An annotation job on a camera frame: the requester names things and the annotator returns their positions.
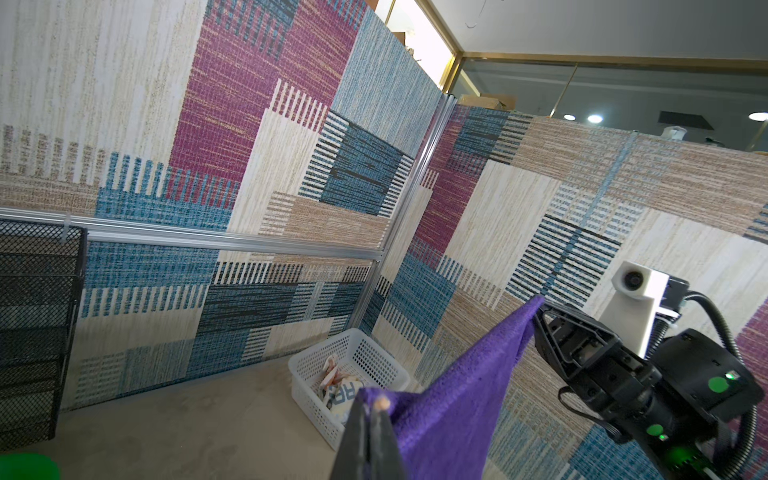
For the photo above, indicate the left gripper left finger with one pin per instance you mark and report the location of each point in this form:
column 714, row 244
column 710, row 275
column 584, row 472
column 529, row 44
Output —
column 351, row 462

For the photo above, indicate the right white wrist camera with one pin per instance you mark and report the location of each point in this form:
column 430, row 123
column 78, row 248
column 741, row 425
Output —
column 642, row 296

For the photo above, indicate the white printed towel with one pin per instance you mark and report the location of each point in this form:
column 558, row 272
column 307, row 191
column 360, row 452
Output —
column 338, row 390

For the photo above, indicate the green plastic basket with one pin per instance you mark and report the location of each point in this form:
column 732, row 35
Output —
column 28, row 466

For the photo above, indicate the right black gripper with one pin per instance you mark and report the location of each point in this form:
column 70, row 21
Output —
column 613, row 382

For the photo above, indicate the black wire shelf rack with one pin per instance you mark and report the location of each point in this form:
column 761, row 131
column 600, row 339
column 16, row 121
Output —
column 42, row 278

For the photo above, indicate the purple towel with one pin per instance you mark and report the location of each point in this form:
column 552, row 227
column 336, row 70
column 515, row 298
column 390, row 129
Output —
column 445, row 432

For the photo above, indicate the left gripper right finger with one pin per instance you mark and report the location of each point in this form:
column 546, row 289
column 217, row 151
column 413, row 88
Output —
column 384, row 455

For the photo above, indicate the white plastic basket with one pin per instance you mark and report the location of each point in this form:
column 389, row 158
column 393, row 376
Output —
column 360, row 356

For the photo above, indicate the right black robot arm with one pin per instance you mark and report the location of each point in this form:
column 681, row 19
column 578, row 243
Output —
column 690, row 407

